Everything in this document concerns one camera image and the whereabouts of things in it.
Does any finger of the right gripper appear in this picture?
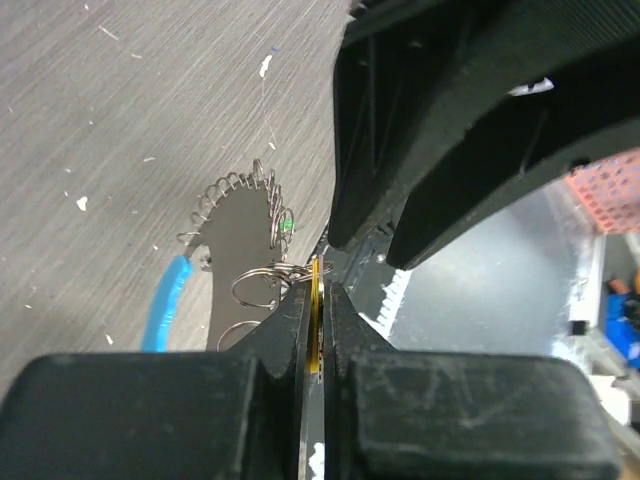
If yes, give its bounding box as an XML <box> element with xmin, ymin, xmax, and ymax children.
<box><xmin>387</xmin><ymin>49</ymin><xmax>639</xmax><ymax>270</ymax></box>
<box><xmin>329</xmin><ymin>1</ymin><xmax>500</xmax><ymax>250</ymax></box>

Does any green tagged key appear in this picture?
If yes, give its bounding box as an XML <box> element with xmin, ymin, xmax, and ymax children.
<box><xmin>280</xmin><ymin>219</ymin><xmax>295</xmax><ymax>234</ymax></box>

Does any yellow tagged key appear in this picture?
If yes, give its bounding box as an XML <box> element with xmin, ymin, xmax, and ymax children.
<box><xmin>308</xmin><ymin>255</ymin><xmax>324</xmax><ymax>380</ymax></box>

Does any pink plastic basket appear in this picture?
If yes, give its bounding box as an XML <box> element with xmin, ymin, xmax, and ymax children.
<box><xmin>565</xmin><ymin>147</ymin><xmax>640</xmax><ymax>234</ymax></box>

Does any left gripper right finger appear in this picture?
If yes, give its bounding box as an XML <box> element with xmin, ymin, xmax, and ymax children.
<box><xmin>323</xmin><ymin>282</ymin><xmax>622</xmax><ymax>479</ymax></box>

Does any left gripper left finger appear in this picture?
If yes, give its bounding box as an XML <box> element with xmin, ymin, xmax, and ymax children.
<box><xmin>1</xmin><ymin>284</ymin><xmax>311</xmax><ymax>479</ymax></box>

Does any white slotted cable duct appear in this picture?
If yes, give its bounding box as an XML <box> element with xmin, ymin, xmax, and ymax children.
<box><xmin>376</xmin><ymin>270</ymin><xmax>412</xmax><ymax>338</ymax></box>

